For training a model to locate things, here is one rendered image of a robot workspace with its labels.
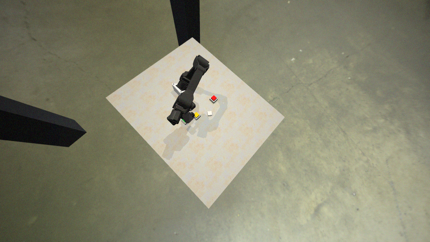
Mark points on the yellow button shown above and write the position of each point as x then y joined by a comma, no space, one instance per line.
197,115

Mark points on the red button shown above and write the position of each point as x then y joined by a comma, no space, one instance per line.
213,99

